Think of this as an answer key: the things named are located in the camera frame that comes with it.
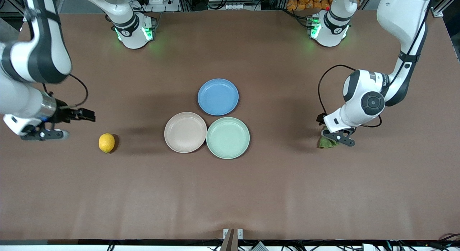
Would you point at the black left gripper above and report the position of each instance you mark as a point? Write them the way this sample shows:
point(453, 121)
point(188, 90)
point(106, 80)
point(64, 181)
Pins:
point(319, 119)

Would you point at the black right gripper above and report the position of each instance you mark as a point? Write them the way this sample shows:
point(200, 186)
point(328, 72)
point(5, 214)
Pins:
point(65, 114)

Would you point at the green lettuce leaf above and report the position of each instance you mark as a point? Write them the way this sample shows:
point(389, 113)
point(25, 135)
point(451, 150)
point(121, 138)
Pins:
point(325, 143)

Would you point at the yellow lemon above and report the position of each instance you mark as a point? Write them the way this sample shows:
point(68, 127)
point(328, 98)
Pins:
point(106, 142)

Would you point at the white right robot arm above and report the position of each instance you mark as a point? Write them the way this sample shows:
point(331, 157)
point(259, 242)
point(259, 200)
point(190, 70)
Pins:
point(36, 53)

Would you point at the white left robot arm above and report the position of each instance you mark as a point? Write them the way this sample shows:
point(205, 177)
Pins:
point(363, 96)

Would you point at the mint green plate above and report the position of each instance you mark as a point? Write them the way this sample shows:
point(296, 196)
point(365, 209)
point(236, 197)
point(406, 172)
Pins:
point(228, 137)

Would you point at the pink plate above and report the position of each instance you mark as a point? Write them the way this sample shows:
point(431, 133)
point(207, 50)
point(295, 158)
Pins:
point(185, 132)

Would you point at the blue plate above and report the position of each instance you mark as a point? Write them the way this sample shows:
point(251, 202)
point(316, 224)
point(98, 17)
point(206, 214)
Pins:
point(218, 97)

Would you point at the brown table cover sheet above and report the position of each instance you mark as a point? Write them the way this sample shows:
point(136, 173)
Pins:
point(230, 193)

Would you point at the bag of oranges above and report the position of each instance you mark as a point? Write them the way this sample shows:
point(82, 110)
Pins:
point(309, 1)

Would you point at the white power strip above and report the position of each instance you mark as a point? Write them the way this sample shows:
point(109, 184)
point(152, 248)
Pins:
point(158, 1)

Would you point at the grey ribbed adapter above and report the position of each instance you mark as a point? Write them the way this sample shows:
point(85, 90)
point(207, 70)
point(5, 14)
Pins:
point(259, 246)

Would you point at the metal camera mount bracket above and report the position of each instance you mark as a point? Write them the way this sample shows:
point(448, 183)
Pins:
point(233, 240)

